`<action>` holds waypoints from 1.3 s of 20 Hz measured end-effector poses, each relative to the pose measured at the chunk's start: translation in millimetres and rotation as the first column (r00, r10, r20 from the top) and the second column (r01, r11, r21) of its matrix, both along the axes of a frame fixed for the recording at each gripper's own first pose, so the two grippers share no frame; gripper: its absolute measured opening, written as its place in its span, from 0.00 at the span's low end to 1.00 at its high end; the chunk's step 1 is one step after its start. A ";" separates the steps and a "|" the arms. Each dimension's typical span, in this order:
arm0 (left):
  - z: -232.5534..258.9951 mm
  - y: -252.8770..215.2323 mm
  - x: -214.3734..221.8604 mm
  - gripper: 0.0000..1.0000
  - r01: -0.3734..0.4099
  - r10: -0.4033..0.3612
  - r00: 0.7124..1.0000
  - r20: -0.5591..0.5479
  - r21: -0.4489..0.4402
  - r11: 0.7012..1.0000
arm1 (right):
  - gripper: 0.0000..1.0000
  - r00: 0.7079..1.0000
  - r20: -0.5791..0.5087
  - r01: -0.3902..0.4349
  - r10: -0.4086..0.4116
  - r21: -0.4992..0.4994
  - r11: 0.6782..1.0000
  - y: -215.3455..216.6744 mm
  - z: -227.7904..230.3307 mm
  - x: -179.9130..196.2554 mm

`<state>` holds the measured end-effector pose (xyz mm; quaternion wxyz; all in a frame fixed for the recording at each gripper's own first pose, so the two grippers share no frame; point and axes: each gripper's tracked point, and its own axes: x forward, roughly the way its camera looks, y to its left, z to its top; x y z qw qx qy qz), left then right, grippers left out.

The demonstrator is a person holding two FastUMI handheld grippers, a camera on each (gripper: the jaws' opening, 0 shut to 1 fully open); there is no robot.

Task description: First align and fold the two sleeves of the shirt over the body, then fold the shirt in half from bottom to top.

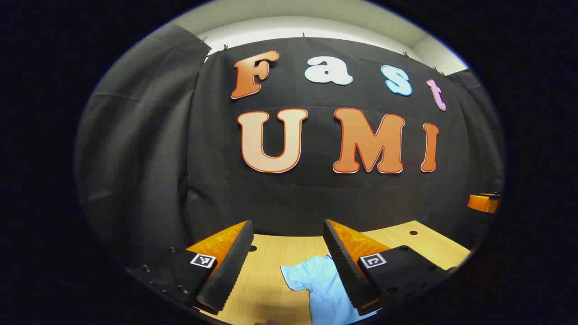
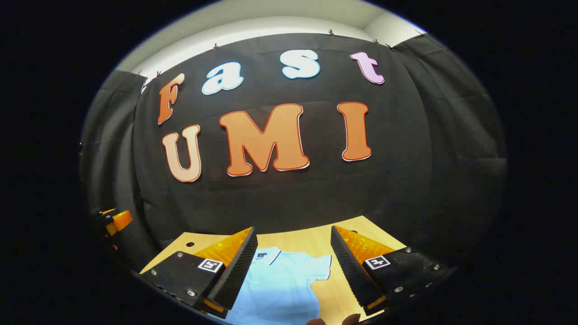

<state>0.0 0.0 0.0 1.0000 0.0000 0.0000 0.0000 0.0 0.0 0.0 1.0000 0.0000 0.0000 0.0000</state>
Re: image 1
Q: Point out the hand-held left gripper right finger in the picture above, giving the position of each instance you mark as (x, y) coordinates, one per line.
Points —
(345, 266)

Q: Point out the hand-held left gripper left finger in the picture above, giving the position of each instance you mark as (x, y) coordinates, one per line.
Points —
(230, 266)

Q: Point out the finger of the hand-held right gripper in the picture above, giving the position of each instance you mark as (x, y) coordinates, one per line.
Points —
(483, 204)

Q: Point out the light blue T-shirt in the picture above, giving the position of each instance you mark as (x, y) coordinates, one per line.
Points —
(316, 284)

